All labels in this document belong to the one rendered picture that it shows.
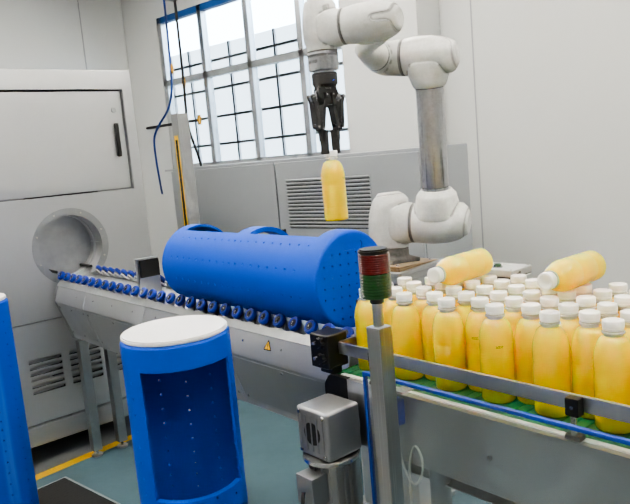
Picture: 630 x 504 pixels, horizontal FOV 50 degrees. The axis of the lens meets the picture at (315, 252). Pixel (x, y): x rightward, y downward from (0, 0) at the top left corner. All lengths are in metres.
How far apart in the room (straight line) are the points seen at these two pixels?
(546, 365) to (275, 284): 0.88
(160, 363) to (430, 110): 1.34
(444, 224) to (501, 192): 2.30
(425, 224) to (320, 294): 0.80
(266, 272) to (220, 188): 2.70
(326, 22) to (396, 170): 1.81
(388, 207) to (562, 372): 1.34
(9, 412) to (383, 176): 2.18
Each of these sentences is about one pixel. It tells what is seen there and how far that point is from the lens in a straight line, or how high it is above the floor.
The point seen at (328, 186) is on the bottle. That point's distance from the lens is 2.00.
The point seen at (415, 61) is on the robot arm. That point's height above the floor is 1.74.
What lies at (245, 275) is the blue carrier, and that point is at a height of 1.10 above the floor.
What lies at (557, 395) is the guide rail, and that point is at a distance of 1.36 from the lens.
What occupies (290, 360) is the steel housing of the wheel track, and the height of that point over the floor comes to 0.86.
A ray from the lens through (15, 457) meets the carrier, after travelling 2.84.
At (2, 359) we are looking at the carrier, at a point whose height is 0.82.
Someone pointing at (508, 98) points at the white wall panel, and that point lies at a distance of 4.77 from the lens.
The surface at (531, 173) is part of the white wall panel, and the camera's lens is 4.71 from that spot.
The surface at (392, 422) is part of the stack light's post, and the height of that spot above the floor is 0.90.
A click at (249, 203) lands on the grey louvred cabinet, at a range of 4.48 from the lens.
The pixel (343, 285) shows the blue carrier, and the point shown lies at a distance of 1.92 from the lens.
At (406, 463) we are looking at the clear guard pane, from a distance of 1.58.
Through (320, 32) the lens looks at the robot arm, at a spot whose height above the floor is 1.79.
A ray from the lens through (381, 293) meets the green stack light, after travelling 1.34.
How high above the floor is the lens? 1.45
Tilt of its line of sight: 8 degrees down
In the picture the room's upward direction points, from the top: 5 degrees counter-clockwise
